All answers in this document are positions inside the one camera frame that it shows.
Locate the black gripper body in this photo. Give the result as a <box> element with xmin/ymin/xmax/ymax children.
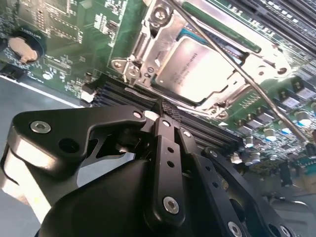
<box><xmin>36</xmin><ymin>159</ymin><xmax>223</xmax><ymax>237</ymax></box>

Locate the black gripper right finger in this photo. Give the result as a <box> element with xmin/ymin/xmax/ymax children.
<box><xmin>162</xmin><ymin>100</ymin><xmax>297</xmax><ymax>237</ymax></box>

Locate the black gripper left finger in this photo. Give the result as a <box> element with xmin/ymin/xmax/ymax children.
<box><xmin>0</xmin><ymin>98</ymin><xmax>187</xmax><ymax>228</ymax></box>

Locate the silver CPU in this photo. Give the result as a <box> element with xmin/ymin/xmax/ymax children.
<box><xmin>155</xmin><ymin>37</ymin><xmax>250</xmax><ymax>104</ymax></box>

